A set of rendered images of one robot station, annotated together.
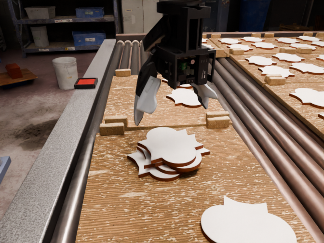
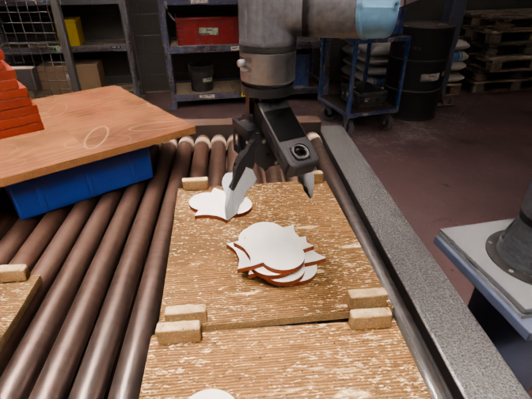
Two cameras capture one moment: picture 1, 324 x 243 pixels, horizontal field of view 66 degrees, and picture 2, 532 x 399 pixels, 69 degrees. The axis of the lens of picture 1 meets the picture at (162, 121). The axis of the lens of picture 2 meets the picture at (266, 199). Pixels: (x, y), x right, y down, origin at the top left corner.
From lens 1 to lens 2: 0.96 m
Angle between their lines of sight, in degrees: 119
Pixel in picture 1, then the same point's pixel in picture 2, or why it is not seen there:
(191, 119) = (228, 345)
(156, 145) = (289, 240)
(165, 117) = (281, 352)
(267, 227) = (205, 202)
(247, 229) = (220, 201)
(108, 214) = (322, 214)
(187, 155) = (254, 229)
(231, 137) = (176, 297)
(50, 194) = (389, 242)
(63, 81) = not seen: outside the picture
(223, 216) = not seen: hidden behind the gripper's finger
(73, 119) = (485, 378)
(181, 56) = not seen: hidden behind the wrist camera
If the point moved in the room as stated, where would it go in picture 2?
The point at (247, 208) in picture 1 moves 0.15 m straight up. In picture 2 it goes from (213, 211) to (207, 143)
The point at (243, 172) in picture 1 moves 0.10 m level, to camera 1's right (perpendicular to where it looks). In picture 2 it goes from (194, 245) to (139, 245)
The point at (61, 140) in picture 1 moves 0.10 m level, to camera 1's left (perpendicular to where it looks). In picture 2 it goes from (448, 314) to (512, 315)
